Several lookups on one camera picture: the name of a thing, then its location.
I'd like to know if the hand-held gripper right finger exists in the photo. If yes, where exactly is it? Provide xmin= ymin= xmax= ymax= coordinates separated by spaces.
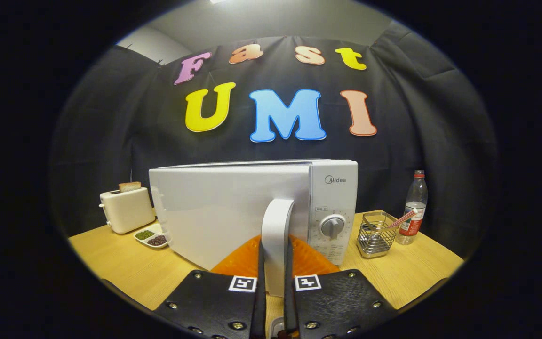
xmin=283 ymin=234 xmax=399 ymax=339

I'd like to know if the white toaster oven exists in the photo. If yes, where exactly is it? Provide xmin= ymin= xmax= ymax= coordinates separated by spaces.
xmin=149 ymin=159 xmax=359 ymax=298

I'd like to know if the cream bread toaster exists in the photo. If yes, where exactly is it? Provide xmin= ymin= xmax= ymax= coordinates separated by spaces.
xmin=99 ymin=187 xmax=156 ymax=234

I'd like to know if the black backdrop cloth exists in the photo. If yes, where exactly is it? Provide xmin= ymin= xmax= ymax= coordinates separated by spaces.
xmin=50 ymin=21 xmax=497 ymax=259

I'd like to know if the metal wire basket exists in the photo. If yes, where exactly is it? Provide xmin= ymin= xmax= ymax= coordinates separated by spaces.
xmin=357 ymin=211 xmax=399 ymax=258

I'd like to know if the clear plastic water bottle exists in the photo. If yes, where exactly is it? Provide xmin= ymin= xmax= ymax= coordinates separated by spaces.
xmin=396 ymin=170 xmax=428 ymax=245

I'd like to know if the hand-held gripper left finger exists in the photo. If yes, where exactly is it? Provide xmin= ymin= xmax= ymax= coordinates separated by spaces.
xmin=152 ymin=234 xmax=268 ymax=339

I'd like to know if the red white striped straw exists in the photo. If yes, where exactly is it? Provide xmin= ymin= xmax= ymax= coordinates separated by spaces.
xmin=384 ymin=208 xmax=418 ymax=230

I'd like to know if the white divided dish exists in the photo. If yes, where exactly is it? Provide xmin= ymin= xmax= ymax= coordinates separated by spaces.
xmin=133 ymin=223 xmax=172 ymax=249

